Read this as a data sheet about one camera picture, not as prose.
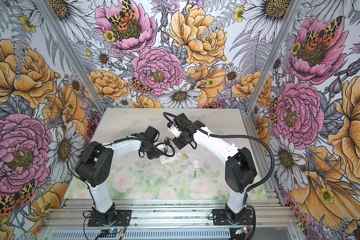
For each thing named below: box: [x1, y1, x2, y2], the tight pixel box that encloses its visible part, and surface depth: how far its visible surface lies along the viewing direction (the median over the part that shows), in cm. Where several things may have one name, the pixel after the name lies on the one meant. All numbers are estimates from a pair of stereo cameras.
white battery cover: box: [193, 160, 200, 169], surface depth 96 cm
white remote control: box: [159, 151, 183, 164], surface depth 96 cm
